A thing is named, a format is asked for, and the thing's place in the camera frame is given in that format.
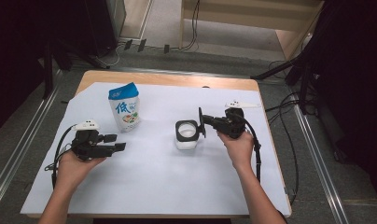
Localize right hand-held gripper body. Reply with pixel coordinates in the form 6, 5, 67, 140
215, 100, 261, 139

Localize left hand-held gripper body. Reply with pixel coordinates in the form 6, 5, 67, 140
71, 120, 115, 161

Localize clear jar with black lid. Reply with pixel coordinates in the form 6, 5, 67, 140
175, 106, 207, 151

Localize blue and white pouch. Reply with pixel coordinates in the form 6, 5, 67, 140
107, 81, 141, 133

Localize person's right hand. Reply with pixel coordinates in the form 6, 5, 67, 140
216, 130, 256, 171

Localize person's left hand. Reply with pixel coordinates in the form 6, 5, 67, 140
57, 151, 106, 189

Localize black metal stand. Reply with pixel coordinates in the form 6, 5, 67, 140
41, 31, 111, 101
250, 0, 326, 116

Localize wooden shelf unit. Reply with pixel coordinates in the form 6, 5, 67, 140
179, 0, 326, 62

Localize left hand-held gripper cable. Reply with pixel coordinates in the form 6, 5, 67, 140
45, 124, 77, 190

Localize hand-held gripper cable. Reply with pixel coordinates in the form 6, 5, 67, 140
45, 124, 77, 190
236, 111, 262, 183

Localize right hand-held gripper cable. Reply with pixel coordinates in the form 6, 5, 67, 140
236, 111, 262, 183

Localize black floor cables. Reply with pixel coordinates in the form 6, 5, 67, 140
264, 60, 302, 206

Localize metal floor rail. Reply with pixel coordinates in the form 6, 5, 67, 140
293, 104, 349, 224
0, 69, 64, 216

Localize white floor cable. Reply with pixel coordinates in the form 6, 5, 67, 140
94, 43, 120, 68

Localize hanging black cable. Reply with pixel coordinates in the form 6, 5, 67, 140
178, 0, 201, 50

